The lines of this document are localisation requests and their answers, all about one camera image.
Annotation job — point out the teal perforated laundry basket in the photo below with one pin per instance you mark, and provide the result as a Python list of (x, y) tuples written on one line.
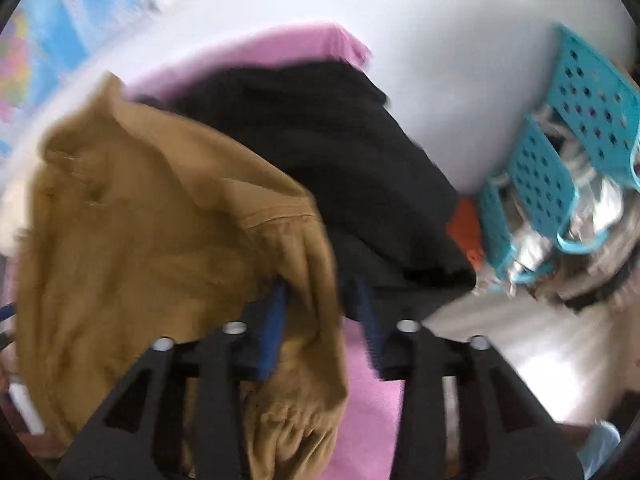
[(590, 100)]

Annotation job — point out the orange cloth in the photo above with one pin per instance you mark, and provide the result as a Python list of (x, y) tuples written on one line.
[(462, 227)]

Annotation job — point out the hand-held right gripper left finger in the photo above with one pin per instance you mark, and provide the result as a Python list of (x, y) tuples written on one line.
[(270, 330)]

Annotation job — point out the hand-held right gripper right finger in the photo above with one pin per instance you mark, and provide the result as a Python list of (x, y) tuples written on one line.
[(367, 320)]

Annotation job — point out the grey clothes pile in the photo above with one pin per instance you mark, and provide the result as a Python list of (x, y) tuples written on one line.
[(595, 215)]

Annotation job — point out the brown pants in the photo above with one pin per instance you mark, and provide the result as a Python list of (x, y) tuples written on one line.
[(150, 210)]

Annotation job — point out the world map wall poster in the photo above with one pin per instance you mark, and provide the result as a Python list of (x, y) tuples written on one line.
[(85, 10)]

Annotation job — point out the black garment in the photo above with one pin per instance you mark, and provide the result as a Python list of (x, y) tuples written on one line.
[(325, 160)]

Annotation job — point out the pink printed bed sheet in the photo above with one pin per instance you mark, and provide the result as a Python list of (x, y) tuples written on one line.
[(370, 410)]

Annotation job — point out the light blue cloth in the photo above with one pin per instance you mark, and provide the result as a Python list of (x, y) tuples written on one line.
[(597, 447)]

